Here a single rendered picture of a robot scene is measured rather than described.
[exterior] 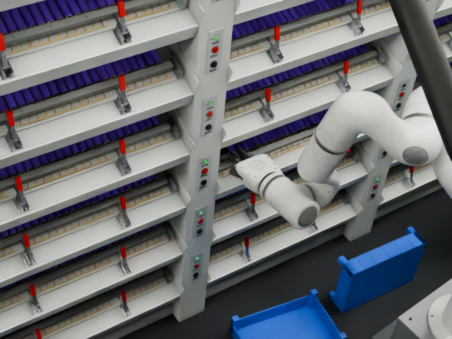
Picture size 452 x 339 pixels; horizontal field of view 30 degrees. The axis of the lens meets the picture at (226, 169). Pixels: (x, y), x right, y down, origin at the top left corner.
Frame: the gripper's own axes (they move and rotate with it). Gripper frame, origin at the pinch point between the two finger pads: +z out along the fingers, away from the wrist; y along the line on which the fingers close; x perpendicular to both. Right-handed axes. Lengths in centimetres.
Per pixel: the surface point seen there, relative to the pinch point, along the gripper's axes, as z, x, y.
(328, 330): -19, 65, -22
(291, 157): 0.2, 7.7, -18.8
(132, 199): 5.0, 5.0, 30.8
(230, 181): 0.3, 7.7, 2.6
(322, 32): -3.6, -32.8, -24.2
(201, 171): -3.7, -3.1, 14.3
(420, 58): -120, -106, 64
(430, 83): -121, -104, 64
